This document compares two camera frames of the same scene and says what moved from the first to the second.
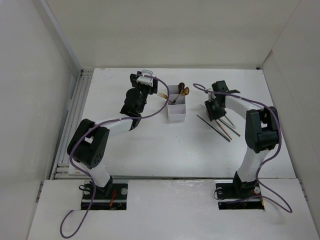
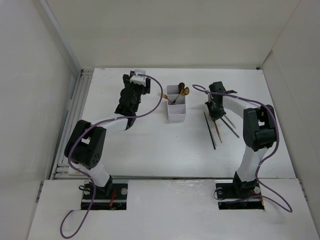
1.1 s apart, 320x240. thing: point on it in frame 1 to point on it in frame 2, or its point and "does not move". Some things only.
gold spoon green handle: (184, 92) does not move
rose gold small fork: (223, 129) to (218, 132)
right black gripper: (213, 114) does not move
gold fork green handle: (162, 95) does not move
